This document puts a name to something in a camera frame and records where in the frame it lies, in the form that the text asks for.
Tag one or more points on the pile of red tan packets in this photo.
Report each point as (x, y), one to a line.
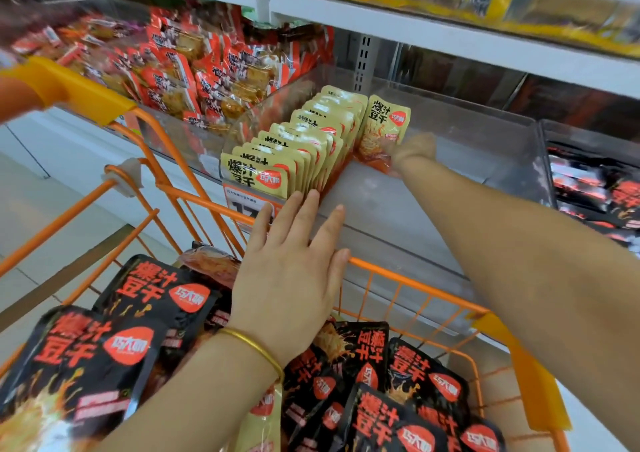
(200, 62)

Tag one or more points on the pile of black orange snacks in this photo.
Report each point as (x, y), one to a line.
(120, 347)

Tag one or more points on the person's right forearm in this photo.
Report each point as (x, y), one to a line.
(540, 287)

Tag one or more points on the person's left forearm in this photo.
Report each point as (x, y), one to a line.
(190, 407)

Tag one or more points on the orange price tag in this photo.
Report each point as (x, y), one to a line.
(245, 199)

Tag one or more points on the person's right hand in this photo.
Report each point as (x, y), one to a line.
(413, 150)

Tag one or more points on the row of yellow orange snacks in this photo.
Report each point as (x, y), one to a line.
(290, 147)

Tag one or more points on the orange shopping cart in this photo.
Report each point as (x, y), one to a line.
(80, 87)

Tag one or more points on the person's left hand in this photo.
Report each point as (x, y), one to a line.
(290, 282)

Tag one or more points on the row of black orange snacks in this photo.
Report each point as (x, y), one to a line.
(600, 197)

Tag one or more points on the yellow orange snack packet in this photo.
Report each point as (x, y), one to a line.
(383, 132)

